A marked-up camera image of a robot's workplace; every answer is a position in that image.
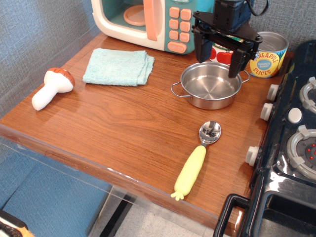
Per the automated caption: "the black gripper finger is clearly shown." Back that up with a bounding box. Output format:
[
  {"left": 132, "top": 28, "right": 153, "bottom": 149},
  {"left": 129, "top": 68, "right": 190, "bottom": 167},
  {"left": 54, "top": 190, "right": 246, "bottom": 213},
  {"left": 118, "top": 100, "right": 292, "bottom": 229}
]
[
  {"left": 229, "top": 48, "right": 250, "bottom": 78},
  {"left": 194, "top": 33, "right": 213, "bottom": 63}
]

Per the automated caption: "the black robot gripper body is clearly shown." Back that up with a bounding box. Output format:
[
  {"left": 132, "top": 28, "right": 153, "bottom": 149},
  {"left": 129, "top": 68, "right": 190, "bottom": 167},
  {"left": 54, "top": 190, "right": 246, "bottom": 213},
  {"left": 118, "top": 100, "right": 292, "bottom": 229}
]
[{"left": 192, "top": 0, "right": 263, "bottom": 54}]

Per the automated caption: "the stainless steel pot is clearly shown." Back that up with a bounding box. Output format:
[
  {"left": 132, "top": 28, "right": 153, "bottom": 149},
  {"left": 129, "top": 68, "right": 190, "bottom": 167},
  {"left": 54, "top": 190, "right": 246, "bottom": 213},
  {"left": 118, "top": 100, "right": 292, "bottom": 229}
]
[{"left": 171, "top": 61, "right": 250, "bottom": 110}]

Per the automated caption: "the tomato sauce can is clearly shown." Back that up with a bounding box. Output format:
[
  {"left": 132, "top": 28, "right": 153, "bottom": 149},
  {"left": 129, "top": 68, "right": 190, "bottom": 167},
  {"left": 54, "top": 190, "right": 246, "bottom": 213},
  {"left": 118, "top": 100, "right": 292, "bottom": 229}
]
[{"left": 209, "top": 43, "right": 234, "bottom": 65}]

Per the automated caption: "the pineapple slices can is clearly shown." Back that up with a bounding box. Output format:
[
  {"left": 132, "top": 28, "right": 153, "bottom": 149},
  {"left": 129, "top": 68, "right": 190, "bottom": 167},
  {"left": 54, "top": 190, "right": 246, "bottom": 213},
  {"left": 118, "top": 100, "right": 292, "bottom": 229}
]
[{"left": 245, "top": 31, "right": 289, "bottom": 78}]

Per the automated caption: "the teal toy microwave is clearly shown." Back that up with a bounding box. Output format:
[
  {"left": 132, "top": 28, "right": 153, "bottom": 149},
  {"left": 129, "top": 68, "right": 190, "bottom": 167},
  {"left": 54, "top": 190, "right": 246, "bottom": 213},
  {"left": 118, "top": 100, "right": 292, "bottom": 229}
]
[{"left": 91, "top": 0, "right": 214, "bottom": 55}]

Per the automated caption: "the grey stove knob top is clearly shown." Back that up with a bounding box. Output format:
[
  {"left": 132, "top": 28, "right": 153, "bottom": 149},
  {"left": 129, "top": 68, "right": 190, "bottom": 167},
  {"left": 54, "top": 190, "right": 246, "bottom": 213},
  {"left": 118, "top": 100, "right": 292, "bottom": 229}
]
[{"left": 267, "top": 84, "right": 279, "bottom": 101}]

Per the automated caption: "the grey stove knob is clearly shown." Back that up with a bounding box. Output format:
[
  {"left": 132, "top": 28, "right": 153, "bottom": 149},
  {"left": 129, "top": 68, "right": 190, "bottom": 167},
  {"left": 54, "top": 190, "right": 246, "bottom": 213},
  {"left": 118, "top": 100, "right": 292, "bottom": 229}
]
[
  {"left": 267, "top": 84, "right": 279, "bottom": 101},
  {"left": 245, "top": 146, "right": 259, "bottom": 166},
  {"left": 260, "top": 103, "right": 273, "bottom": 121}
]

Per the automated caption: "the grey stove knob middle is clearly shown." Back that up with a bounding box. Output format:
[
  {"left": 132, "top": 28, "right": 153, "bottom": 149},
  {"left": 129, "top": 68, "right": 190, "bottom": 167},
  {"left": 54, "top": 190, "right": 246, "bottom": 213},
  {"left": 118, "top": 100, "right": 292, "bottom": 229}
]
[{"left": 260, "top": 103, "right": 273, "bottom": 121}]

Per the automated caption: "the light blue folded cloth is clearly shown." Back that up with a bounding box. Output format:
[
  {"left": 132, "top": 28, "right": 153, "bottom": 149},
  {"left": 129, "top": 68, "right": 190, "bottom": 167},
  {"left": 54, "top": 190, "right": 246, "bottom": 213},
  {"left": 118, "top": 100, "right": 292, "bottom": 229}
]
[{"left": 83, "top": 48, "right": 155, "bottom": 86}]

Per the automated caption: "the grey stove knob bottom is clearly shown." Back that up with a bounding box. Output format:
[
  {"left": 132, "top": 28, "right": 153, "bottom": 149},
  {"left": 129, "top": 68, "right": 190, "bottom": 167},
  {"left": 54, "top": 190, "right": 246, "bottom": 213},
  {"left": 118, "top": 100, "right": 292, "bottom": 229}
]
[{"left": 245, "top": 146, "right": 259, "bottom": 166}]

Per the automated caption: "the plush mushroom toy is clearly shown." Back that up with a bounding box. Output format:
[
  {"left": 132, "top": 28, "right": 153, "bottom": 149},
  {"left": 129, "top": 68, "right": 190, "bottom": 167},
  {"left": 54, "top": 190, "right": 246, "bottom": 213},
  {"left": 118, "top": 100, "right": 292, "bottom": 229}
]
[{"left": 32, "top": 67, "right": 75, "bottom": 111}]

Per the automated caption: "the black toy stove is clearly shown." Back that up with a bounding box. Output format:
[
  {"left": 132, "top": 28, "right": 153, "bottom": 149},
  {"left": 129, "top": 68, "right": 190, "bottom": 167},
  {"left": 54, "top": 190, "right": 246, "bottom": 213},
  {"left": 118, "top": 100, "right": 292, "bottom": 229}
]
[{"left": 214, "top": 40, "right": 316, "bottom": 237}]

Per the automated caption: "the orange object at corner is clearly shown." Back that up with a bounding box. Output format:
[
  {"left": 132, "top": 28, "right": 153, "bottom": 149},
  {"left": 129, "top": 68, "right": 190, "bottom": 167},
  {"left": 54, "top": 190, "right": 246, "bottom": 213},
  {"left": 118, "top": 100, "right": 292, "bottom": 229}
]
[{"left": 0, "top": 210, "right": 35, "bottom": 237}]

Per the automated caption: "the spoon with yellow handle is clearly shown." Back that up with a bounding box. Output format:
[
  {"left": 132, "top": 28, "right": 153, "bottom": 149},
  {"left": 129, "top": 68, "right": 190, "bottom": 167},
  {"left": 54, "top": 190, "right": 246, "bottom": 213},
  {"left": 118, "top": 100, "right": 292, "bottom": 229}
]
[{"left": 170, "top": 121, "right": 222, "bottom": 201}]

